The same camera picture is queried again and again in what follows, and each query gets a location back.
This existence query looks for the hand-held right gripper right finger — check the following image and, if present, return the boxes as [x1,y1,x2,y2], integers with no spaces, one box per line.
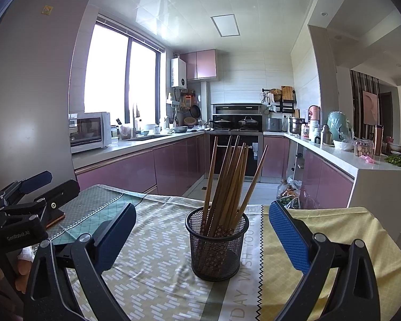
[268,201,381,321]

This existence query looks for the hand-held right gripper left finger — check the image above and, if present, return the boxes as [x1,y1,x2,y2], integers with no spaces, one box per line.
[24,202,137,321]

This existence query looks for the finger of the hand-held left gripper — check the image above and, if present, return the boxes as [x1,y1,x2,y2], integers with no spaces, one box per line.
[36,179,81,224]
[0,170,53,205]

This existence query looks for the black mesh utensil holder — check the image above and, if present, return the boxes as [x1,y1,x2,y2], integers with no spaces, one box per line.
[185,207,250,282]

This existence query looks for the bunch of wooden chopsticks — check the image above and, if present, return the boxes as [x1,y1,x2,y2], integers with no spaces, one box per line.
[202,135,268,238]

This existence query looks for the person's left hand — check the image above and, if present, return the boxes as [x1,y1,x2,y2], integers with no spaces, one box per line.
[0,257,32,295]

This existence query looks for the white tissue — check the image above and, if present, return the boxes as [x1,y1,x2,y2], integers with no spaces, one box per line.
[18,246,37,261]

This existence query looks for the black smartphone orange case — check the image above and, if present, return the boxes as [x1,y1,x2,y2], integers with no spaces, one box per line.
[40,209,67,231]

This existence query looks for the green beige patterned tablecloth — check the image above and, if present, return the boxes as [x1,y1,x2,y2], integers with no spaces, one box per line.
[37,184,264,321]

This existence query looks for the plastic bags of vegetables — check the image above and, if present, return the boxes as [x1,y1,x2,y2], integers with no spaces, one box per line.
[277,177,303,209]

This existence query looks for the clear plastic bottle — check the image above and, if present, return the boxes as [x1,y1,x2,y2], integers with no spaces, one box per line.
[277,180,290,201]

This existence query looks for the yellow cloth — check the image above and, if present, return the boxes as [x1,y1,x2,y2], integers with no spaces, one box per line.
[256,205,401,321]

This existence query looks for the white microwave oven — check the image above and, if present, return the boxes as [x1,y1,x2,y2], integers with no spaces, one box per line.
[68,112,111,154]

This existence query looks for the pink sink cabinet run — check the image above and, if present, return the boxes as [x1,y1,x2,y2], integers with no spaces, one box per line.
[72,130,208,196]

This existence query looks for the pink peninsula cabinet run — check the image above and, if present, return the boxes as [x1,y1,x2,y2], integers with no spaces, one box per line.
[262,132,401,209]

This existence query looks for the grey refrigerator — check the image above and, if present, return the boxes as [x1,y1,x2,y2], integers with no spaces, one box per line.
[0,0,95,208]

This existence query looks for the steel sink faucet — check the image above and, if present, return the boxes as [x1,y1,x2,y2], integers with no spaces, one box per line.
[131,104,140,138]

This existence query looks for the white bowl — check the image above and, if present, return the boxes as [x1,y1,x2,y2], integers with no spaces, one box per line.
[333,140,355,152]

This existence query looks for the steel stockpot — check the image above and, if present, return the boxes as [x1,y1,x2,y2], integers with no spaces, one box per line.
[289,117,306,136]

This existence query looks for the clear food container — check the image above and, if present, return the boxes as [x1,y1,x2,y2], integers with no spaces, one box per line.
[354,139,375,157]

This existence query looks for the teal appliance under plastic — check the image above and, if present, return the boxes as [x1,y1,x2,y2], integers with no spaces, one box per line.
[327,111,354,141]

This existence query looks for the kitchen window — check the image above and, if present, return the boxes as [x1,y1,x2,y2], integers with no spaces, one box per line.
[83,13,166,126]

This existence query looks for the brown tumbler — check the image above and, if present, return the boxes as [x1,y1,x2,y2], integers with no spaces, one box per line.
[373,124,383,156]

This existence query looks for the black integrated stove oven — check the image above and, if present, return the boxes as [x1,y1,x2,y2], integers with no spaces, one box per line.
[210,103,264,183]

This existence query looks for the white gas water heater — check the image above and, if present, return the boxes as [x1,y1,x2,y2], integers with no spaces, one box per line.
[170,57,188,89]

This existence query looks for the ceiling light panel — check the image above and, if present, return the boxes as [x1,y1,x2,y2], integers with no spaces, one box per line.
[210,14,240,37]

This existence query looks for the black wall rack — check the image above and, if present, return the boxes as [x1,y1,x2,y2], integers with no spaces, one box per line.
[261,85,296,113]

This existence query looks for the dark striped wall panel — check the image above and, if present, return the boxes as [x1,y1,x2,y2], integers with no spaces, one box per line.
[350,70,381,141]

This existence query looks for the framed wall picture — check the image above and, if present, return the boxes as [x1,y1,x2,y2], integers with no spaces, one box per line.
[363,90,380,124]

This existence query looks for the pink wall cabinet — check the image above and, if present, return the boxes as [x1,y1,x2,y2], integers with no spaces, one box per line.
[180,49,218,81]

